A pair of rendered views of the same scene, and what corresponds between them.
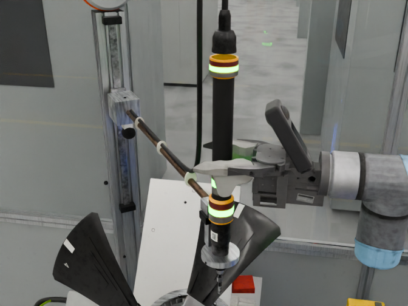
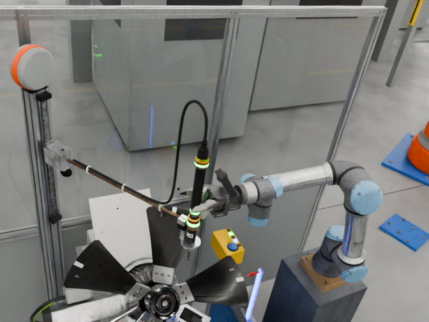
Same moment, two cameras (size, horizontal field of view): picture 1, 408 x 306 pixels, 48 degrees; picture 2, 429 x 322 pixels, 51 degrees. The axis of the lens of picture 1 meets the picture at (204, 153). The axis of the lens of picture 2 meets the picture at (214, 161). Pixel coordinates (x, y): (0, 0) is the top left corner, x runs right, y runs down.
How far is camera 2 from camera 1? 94 cm
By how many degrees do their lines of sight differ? 36
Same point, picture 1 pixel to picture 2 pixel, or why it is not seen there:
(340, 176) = (250, 197)
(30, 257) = not seen: outside the picture
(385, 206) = (266, 202)
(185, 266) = (129, 248)
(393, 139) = (217, 132)
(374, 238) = (260, 215)
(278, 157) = (224, 194)
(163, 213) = (105, 219)
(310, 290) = not seen: hidden behind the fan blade
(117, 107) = (62, 159)
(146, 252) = not seen: hidden behind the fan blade
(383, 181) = (265, 193)
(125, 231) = (53, 235)
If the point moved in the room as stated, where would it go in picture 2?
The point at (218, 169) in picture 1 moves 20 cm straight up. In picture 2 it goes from (203, 209) to (211, 158)
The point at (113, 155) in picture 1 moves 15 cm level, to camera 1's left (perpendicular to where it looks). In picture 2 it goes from (44, 187) to (6, 197)
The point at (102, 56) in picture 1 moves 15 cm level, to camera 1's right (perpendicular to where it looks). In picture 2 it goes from (36, 122) to (75, 115)
